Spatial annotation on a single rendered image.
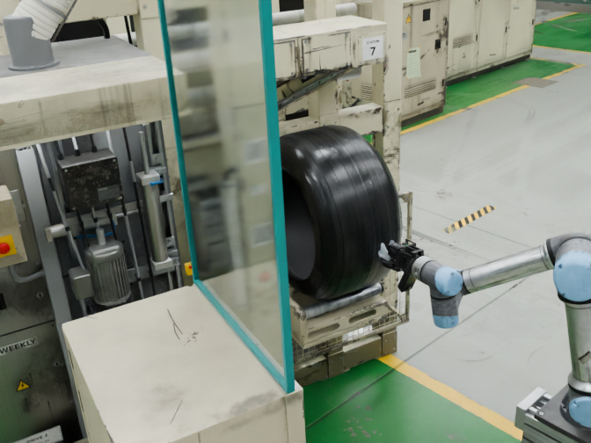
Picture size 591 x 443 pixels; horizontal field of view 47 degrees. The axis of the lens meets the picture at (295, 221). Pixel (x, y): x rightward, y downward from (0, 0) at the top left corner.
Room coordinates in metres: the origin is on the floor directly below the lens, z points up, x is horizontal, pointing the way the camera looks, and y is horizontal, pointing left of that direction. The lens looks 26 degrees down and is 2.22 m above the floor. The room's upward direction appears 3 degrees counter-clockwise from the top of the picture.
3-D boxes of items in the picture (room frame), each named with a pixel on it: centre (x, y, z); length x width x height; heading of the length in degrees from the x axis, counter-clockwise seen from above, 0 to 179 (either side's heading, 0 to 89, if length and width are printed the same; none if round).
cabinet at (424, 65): (7.09, -1.18, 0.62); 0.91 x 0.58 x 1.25; 131
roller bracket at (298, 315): (2.12, 0.08, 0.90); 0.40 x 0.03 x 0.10; 27
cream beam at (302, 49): (2.52, -0.05, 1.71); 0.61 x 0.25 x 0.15; 117
